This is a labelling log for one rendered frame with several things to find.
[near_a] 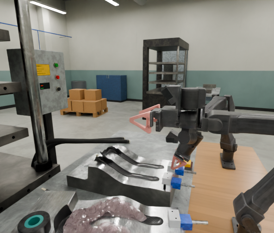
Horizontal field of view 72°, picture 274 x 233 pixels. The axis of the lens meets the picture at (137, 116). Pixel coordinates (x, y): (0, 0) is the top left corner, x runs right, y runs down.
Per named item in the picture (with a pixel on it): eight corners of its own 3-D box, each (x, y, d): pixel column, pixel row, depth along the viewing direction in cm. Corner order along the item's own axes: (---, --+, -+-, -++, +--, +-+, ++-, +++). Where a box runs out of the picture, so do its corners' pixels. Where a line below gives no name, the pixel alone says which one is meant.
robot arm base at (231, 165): (223, 155, 107) (237, 157, 105) (221, 143, 125) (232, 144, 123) (222, 168, 109) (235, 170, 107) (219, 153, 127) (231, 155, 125)
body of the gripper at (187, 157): (174, 154, 83) (183, 142, 80) (177, 146, 92) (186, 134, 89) (187, 163, 82) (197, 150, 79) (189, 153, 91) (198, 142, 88)
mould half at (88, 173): (178, 177, 99) (179, 154, 96) (169, 211, 76) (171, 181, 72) (96, 162, 116) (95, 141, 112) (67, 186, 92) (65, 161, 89)
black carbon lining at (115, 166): (165, 169, 94) (165, 151, 92) (157, 187, 79) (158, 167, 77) (103, 158, 106) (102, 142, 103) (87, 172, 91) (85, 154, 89)
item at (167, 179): (194, 188, 80) (195, 177, 78) (194, 196, 75) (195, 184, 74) (164, 182, 84) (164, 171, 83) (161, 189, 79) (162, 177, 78)
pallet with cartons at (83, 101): (108, 111, 614) (107, 88, 596) (96, 117, 538) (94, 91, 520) (76, 109, 648) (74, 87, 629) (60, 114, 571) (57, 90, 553)
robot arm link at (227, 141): (232, 153, 111) (227, 108, 94) (220, 149, 115) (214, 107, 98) (236, 145, 114) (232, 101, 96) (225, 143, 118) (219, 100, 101)
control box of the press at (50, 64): (82, 225, 168) (66, 52, 132) (57, 255, 141) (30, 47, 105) (62, 218, 175) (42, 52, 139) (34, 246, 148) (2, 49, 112)
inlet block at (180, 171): (196, 175, 90) (196, 165, 88) (195, 181, 85) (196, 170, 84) (168, 170, 94) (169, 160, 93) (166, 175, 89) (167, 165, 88)
